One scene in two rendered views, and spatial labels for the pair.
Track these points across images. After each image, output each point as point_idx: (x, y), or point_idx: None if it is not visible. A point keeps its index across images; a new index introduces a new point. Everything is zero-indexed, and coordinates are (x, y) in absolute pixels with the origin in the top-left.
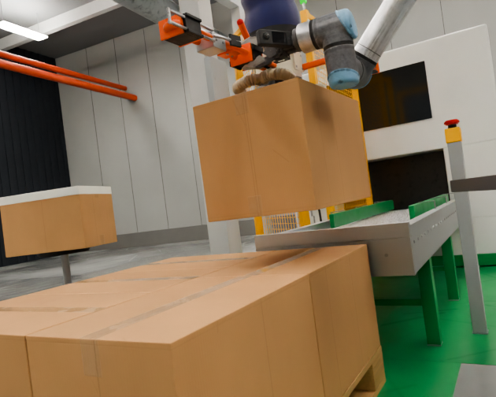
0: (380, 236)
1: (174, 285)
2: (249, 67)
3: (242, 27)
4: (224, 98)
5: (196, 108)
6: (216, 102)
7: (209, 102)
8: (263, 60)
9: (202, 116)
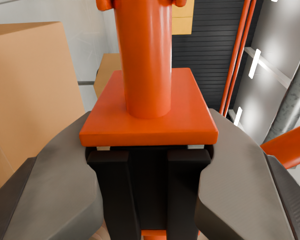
0: None
1: None
2: (65, 127)
3: None
4: None
5: (51, 22)
6: (12, 30)
7: (35, 26)
8: (21, 231)
9: (17, 25)
